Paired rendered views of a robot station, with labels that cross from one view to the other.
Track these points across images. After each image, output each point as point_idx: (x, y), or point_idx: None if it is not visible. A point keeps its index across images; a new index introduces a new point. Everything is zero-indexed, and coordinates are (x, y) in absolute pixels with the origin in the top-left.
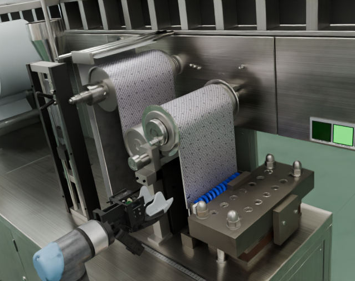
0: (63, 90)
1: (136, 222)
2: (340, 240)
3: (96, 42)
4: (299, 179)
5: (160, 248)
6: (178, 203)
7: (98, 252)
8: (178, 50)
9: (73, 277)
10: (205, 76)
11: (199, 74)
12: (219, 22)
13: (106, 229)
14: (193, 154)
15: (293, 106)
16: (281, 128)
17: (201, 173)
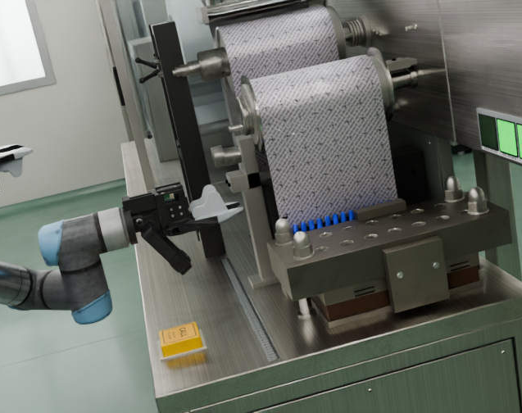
0: (169, 57)
1: (172, 223)
2: None
3: None
4: (468, 219)
5: (252, 291)
6: None
7: (111, 245)
8: (365, 7)
9: (74, 265)
10: (388, 47)
11: (384, 44)
12: None
13: (124, 220)
14: (292, 153)
15: (463, 89)
16: (457, 130)
17: (311, 185)
